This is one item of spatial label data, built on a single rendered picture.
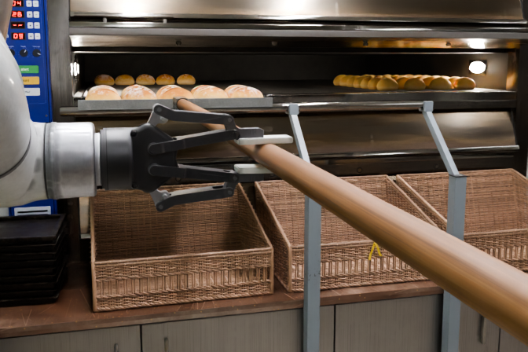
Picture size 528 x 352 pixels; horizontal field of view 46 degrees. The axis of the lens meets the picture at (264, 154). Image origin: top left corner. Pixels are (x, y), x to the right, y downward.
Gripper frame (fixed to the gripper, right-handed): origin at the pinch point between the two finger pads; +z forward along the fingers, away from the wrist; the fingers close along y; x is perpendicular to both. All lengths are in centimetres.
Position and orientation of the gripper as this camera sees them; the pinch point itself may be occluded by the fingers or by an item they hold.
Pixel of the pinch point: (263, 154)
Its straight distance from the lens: 79.8
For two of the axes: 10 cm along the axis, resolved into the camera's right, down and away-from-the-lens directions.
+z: 9.7, -0.3, 2.4
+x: 2.4, 1.5, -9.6
